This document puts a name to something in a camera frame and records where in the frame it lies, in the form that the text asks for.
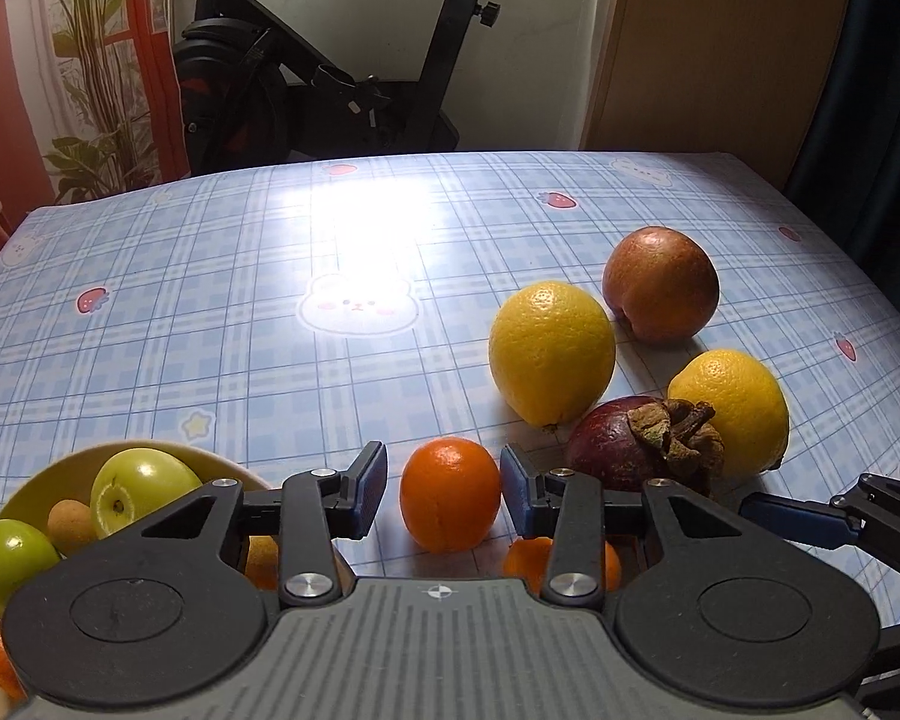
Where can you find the yellow lemon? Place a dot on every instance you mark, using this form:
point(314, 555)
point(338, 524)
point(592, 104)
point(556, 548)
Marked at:
point(551, 352)
point(742, 405)

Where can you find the brown longan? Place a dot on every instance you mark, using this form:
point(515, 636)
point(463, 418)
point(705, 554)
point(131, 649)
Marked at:
point(71, 529)

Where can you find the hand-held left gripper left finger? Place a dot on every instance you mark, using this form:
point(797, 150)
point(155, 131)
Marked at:
point(375, 491)

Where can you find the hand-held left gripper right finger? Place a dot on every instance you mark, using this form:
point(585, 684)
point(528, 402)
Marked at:
point(514, 495)

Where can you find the wooden cabinet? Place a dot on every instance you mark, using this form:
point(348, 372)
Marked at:
point(720, 45)

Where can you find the red blood orange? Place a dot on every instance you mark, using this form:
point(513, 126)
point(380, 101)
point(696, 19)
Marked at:
point(660, 285)

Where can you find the cream bowl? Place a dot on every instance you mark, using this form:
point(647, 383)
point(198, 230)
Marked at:
point(45, 472)

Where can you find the black exercise bike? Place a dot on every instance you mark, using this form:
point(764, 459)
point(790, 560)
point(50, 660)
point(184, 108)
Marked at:
point(240, 90)

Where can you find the dark blue curtain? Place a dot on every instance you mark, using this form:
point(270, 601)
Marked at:
point(885, 90)

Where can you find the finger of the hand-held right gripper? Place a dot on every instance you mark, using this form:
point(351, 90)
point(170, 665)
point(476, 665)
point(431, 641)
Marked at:
point(795, 519)

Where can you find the green jujube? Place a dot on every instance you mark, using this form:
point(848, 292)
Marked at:
point(146, 487)
point(11, 562)

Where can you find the blue checked tablecloth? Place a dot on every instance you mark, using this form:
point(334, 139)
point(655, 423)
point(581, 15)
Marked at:
point(232, 330)

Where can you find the dark purple mangosteen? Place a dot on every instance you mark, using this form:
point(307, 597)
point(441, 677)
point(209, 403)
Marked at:
point(615, 442)

